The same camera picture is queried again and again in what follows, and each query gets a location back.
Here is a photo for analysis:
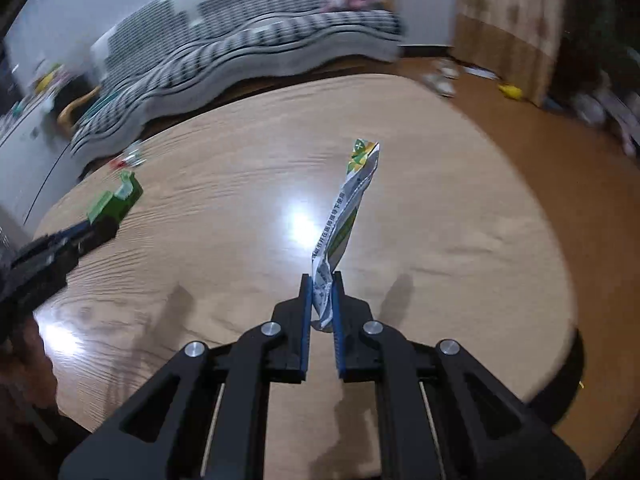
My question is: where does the yellow toy duck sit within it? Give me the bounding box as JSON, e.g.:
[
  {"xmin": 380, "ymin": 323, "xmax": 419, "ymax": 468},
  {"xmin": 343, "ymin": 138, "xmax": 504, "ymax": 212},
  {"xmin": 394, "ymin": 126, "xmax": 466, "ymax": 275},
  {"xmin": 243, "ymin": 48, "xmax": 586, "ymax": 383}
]
[{"xmin": 498, "ymin": 84, "xmax": 525, "ymax": 101}]

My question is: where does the striped black white sofa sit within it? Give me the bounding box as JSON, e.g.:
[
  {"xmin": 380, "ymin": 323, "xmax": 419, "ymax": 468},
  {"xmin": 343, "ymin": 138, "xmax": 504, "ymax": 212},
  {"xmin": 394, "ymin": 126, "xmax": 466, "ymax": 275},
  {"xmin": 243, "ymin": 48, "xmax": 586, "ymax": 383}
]
[{"xmin": 70, "ymin": 0, "xmax": 404, "ymax": 166}]

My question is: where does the white cabinet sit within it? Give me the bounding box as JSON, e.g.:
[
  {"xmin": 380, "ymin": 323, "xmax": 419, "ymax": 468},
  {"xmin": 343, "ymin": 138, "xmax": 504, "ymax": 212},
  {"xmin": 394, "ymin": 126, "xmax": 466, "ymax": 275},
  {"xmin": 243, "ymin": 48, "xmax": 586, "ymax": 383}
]
[{"xmin": 1, "ymin": 96, "xmax": 79, "ymax": 235}]

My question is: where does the white paper on floor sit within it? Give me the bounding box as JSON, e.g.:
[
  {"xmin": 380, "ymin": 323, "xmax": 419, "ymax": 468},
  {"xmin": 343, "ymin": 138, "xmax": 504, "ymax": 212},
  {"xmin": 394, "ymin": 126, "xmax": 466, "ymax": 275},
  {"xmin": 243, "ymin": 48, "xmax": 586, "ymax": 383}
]
[{"xmin": 462, "ymin": 66, "xmax": 500, "ymax": 81}]

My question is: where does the person's left hand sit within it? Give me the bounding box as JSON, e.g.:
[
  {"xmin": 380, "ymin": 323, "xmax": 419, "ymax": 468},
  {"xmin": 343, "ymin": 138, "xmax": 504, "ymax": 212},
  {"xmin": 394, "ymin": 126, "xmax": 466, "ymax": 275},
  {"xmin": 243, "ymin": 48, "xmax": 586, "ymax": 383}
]
[{"xmin": 1, "ymin": 315, "xmax": 58, "ymax": 408}]

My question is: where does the white slipper far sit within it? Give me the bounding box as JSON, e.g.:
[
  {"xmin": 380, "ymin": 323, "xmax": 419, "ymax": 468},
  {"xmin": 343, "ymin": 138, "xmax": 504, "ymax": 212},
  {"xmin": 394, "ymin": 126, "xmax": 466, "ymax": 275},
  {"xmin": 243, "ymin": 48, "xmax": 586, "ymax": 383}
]
[{"xmin": 434, "ymin": 58, "xmax": 459, "ymax": 80}]

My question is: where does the pink kids tricycle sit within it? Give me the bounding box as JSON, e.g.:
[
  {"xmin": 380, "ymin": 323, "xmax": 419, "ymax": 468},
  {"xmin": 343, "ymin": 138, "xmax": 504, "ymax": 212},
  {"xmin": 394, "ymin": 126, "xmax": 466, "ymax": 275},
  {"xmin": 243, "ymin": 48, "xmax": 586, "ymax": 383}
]
[{"xmin": 570, "ymin": 70, "xmax": 639, "ymax": 158}]

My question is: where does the beige patterned curtain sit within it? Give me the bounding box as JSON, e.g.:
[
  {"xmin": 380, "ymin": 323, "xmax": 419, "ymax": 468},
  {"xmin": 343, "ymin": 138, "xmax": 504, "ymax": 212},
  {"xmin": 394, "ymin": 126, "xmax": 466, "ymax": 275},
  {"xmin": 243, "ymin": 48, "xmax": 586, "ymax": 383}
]
[{"xmin": 451, "ymin": 0, "xmax": 564, "ymax": 105}]

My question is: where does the green plastic toy tray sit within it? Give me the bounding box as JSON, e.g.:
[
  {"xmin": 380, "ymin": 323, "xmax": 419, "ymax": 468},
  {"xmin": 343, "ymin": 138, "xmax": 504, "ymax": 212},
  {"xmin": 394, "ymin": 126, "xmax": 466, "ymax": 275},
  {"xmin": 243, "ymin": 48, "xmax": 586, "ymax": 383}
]
[{"xmin": 87, "ymin": 170, "xmax": 143, "ymax": 226}]

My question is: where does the white green long wrapper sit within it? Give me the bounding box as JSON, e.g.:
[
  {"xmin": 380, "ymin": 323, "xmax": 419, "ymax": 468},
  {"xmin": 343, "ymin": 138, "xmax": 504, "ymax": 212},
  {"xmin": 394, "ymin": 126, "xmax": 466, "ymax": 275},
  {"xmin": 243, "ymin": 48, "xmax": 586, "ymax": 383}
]
[{"xmin": 311, "ymin": 139, "xmax": 380, "ymax": 332}]

